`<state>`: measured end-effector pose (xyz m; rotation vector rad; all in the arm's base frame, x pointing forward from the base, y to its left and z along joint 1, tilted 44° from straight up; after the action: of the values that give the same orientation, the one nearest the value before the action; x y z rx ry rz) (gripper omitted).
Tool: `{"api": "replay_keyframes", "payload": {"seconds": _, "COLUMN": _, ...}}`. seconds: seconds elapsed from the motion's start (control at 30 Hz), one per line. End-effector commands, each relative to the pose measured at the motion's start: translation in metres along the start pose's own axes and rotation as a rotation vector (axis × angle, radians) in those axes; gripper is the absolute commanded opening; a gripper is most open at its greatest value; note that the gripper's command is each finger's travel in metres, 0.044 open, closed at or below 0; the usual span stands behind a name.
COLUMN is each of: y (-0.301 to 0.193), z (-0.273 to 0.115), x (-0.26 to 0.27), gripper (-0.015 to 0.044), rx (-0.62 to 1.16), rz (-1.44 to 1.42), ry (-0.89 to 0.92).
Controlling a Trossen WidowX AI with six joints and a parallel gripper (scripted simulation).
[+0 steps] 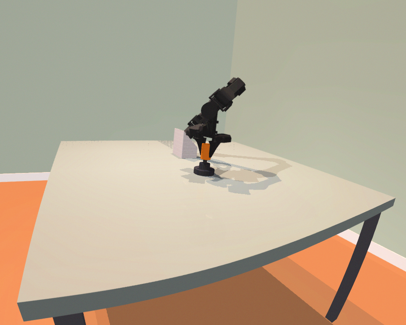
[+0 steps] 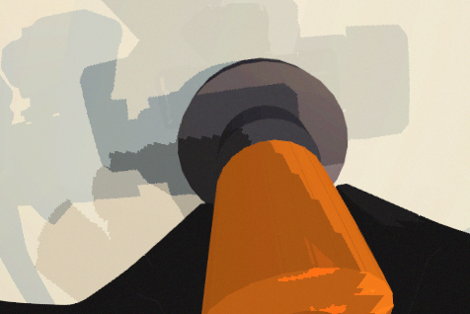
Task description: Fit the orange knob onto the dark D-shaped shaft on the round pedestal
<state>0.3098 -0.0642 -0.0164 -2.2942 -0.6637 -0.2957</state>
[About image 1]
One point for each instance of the orange knob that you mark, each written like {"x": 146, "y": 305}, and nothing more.
{"x": 205, "y": 151}

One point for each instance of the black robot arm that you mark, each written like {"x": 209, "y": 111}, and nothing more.
{"x": 222, "y": 99}

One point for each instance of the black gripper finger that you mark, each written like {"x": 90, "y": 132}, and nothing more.
{"x": 199, "y": 142}
{"x": 213, "y": 147}

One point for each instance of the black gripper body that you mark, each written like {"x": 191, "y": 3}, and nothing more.
{"x": 223, "y": 138}

